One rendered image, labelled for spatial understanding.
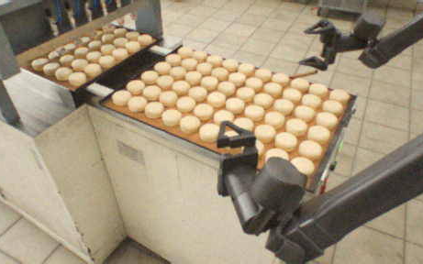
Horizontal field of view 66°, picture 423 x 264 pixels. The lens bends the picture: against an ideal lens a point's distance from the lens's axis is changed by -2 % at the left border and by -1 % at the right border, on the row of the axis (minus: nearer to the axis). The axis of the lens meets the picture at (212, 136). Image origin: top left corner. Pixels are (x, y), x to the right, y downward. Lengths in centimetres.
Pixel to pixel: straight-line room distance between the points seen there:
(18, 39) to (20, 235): 115
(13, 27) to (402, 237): 181
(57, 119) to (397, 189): 88
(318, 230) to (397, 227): 145
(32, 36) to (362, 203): 89
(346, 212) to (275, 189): 10
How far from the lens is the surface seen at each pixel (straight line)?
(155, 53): 120
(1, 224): 202
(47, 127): 103
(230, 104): 86
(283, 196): 48
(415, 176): 46
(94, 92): 102
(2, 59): 90
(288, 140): 77
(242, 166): 57
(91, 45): 124
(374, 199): 48
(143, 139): 96
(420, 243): 194
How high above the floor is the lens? 143
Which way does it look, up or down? 42 degrees down
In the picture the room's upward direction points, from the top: straight up
